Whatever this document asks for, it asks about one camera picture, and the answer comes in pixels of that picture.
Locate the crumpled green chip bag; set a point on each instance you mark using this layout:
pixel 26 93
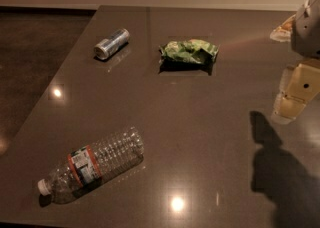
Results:
pixel 193 51

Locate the clear plastic water bottle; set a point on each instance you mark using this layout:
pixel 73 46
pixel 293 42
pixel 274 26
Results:
pixel 93 165

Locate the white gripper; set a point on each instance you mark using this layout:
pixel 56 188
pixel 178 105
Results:
pixel 307 28

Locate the silver blue drink can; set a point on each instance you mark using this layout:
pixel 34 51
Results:
pixel 109 46

